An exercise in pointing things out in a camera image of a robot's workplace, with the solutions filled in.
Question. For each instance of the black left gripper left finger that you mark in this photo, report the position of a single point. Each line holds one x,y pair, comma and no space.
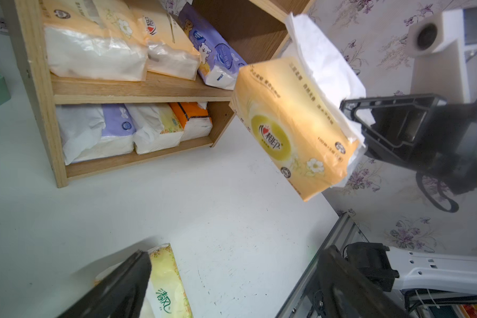
119,294

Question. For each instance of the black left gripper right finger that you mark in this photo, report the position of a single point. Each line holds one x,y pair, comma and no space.
347,293

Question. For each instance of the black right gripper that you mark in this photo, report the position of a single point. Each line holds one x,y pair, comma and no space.
436,139

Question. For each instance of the yellow green tissue pack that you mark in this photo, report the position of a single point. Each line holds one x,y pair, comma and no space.
165,295

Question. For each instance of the orange flower tissue pack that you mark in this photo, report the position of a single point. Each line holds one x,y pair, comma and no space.
291,106

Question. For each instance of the purple bear tissue pack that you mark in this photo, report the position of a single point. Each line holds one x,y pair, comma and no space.
220,63

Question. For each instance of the pale orange tissue pack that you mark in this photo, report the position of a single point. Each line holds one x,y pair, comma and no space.
93,40
170,52

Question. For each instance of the white purple tissue pack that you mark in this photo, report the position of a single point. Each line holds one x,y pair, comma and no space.
94,131

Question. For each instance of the white yellow tissue pack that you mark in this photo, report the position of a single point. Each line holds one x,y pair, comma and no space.
157,127

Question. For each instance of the bright orange tissue pack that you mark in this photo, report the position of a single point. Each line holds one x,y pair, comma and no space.
195,121

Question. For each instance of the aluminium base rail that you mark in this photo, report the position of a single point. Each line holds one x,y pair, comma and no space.
306,299

